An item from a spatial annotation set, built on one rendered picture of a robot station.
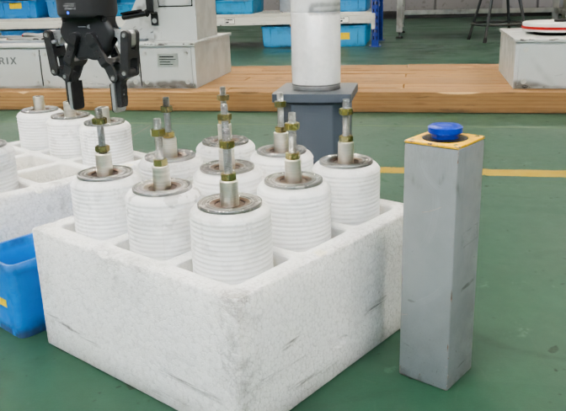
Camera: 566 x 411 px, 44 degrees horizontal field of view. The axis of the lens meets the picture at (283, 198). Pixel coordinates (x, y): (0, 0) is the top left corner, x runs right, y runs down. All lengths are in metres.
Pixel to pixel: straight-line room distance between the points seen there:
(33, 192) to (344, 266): 0.56
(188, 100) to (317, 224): 2.05
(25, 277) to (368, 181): 0.51
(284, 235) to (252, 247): 0.09
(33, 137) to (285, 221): 0.79
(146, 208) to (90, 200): 0.12
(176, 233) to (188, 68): 2.11
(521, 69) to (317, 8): 1.62
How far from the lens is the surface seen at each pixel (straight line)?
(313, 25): 1.29
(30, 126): 1.53
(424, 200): 0.84
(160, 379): 0.90
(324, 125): 1.29
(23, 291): 1.10
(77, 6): 0.92
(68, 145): 1.43
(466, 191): 0.85
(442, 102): 2.74
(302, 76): 1.31
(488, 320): 1.11
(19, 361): 1.07
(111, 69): 0.93
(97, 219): 0.96
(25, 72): 3.26
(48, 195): 1.24
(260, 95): 2.80
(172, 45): 2.95
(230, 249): 0.78
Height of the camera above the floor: 0.50
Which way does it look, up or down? 17 degrees down
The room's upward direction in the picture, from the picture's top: 2 degrees counter-clockwise
